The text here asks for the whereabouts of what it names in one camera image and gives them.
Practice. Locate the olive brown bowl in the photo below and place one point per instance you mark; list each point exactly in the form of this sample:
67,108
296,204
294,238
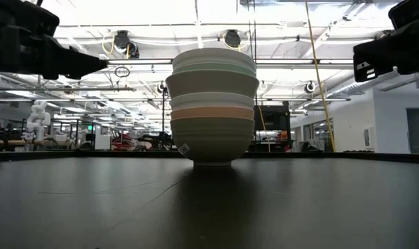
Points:
213,138

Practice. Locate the black pole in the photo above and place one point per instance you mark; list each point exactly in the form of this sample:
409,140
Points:
163,110

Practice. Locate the beige bowl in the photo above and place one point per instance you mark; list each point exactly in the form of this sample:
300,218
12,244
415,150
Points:
213,83

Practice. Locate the small white ribbed bowl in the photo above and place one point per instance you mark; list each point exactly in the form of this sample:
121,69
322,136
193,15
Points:
211,100

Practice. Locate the white cabinet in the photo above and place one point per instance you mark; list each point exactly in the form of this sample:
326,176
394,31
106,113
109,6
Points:
102,137

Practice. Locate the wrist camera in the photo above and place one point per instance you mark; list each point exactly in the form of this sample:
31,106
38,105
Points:
23,15
410,12

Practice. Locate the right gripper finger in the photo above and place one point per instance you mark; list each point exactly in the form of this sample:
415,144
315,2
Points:
379,58

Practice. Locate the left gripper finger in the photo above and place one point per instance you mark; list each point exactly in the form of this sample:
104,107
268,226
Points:
74,65

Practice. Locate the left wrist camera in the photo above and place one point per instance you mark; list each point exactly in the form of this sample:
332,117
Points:
23,15

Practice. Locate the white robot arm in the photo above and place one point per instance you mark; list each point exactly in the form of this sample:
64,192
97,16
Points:
38,119

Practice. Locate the red cart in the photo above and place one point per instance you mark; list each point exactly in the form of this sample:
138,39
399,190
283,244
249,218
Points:
121,142

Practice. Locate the black computer case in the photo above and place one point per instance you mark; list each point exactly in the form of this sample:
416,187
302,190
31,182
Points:
273,119

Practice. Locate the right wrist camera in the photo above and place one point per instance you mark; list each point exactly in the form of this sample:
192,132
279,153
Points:
410,12

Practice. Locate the mint green bowl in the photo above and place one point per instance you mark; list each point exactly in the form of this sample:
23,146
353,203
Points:
214,66

